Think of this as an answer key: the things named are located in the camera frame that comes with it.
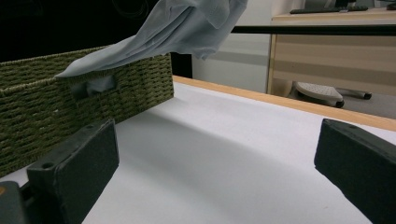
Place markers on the green woven basket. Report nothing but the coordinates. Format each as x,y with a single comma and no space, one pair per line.
46,102

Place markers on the wooden desk cabinet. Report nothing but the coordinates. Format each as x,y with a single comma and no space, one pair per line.
333,59

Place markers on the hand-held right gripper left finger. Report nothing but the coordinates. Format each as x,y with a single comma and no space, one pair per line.
81,168

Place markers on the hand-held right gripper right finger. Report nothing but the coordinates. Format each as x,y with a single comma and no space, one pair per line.
358,161

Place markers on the light blue cloth garment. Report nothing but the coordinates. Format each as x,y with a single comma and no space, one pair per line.
174,34

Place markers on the black keyboard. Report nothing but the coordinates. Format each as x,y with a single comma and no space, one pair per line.
327,10

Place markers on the black horizontal bar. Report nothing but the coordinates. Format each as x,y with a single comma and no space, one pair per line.
314,30

